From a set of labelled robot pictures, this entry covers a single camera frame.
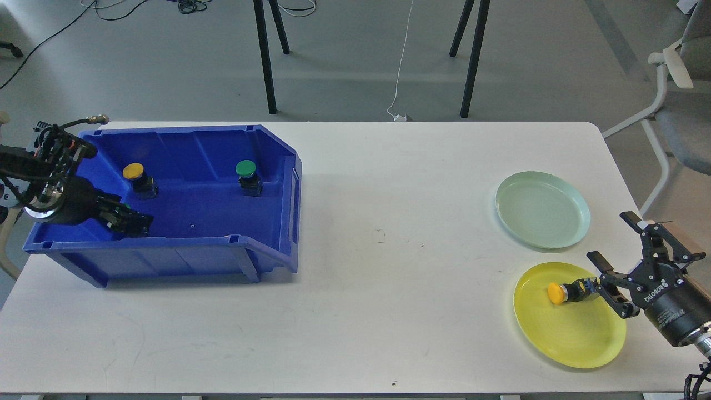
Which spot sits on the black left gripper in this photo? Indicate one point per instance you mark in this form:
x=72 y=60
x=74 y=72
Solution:
x=80 y=201

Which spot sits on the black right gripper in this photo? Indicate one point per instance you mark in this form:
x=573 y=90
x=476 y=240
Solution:
x=674 y=303

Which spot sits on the yellow push button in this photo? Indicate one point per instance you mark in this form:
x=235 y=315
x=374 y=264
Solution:
x=143 y=185
x=583 y=289

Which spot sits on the blue plastic bin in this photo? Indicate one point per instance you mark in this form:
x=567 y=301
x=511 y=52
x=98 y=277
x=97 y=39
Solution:
x=203 y=224

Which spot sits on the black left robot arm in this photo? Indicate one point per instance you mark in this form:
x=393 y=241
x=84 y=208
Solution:
x=42 y=180

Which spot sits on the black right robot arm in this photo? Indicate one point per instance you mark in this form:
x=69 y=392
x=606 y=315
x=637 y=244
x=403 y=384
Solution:
x=701 y=366

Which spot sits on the yellow plate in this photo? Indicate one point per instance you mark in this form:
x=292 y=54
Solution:
x=582 y=335

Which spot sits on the light green plate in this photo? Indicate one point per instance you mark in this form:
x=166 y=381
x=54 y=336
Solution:
x=542 y=210

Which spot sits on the beige chair at left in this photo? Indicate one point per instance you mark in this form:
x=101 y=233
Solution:
x=9 y=219

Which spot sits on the grey white chair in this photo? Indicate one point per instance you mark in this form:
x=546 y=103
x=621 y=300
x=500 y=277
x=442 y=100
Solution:
x=682 y=113

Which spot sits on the black stand leg left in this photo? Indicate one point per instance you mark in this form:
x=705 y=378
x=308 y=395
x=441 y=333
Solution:
x=264 y=49

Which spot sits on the black stand leg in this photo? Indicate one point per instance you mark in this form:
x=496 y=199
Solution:
x=477 y=44
x=264 y=49

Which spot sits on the black stand leg right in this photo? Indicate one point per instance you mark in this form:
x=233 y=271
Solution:
x=477 y=44

